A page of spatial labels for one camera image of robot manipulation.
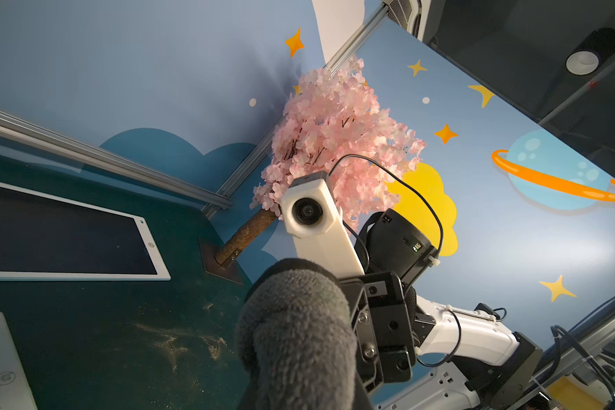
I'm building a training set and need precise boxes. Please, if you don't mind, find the white blue drawing tablet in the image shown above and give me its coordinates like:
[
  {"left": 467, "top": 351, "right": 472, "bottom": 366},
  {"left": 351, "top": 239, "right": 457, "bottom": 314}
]
[{"left": 0, "top": 182, "right": 171, "bottom": 281}]

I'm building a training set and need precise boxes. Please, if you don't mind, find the blue wiping cloth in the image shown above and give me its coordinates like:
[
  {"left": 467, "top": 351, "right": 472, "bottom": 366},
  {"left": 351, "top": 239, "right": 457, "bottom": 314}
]
[{"left": 237, "top": 258, "right": 372, "bottom": 410}]

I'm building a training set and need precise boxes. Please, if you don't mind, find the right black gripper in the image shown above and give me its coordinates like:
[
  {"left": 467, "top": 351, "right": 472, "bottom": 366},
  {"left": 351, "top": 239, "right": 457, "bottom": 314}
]
[{"left": 340, "top": 272, "right": 415, "bottom": 395}]

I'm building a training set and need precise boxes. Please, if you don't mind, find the pink cherry blossom tree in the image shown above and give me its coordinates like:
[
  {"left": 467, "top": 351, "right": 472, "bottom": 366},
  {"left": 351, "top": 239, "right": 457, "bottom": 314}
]
[{"left": 222, "top": 57, "right": 426, "bottom": 253}]

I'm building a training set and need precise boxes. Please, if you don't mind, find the white frame drawing tablet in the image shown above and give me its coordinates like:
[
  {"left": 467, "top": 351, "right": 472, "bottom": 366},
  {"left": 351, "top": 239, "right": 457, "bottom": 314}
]
[{"left": 0, "top": 312, "right": 38, "bottom": 410}]

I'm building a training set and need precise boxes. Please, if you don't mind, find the dark square tree base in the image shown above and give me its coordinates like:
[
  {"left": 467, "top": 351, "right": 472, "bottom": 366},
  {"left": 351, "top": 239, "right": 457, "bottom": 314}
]
[{"left": 199, "top": 240, "right": 244, "bottom": 285}]

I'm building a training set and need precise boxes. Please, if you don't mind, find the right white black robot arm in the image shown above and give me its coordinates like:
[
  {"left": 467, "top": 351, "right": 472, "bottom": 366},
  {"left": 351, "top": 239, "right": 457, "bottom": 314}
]
[{"left": 343, "top": 209, "right": 543, "bottom": 409}]

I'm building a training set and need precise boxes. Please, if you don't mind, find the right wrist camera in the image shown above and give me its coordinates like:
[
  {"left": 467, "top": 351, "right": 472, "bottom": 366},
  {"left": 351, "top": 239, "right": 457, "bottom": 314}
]
[{"left": 280, "top": 171, "right": 364, "bottom": 279}]

